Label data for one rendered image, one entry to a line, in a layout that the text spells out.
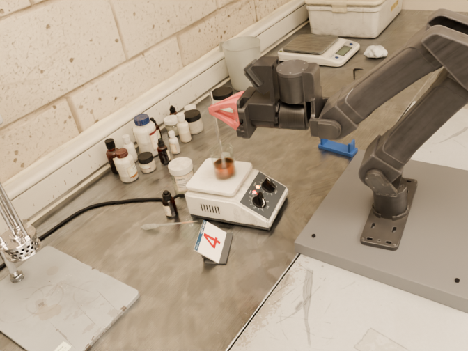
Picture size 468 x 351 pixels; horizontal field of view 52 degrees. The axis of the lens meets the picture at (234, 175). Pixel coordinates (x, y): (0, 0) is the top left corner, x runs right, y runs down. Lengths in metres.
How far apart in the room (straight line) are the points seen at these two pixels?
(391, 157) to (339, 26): 1.18
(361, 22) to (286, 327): 1.36
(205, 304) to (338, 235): 0.29
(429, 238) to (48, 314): 0.73
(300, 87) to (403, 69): 0.17
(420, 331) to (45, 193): 0.90
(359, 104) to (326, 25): 1.20
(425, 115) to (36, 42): 0.88
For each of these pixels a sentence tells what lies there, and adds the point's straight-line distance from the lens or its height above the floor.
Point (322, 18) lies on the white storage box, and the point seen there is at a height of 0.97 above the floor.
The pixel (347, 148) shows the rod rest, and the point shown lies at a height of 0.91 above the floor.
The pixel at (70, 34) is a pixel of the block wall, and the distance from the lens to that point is 1.31.
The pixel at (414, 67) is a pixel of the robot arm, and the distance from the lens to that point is 0.79.
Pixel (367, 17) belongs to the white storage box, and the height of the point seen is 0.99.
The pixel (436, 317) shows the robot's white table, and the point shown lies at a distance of 0.89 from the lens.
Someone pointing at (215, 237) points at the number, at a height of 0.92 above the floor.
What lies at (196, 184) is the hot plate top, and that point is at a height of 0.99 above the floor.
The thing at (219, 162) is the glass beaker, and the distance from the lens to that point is 1.02.
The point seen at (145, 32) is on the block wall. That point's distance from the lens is 1.48.
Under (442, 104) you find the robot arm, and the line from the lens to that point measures 0.82.
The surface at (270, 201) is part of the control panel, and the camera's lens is 1.05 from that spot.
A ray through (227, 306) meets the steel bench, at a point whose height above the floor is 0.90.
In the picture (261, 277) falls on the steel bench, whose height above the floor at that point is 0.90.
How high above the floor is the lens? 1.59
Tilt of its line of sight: 35 degrees down
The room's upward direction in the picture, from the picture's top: 10 degrees counter-clockwise
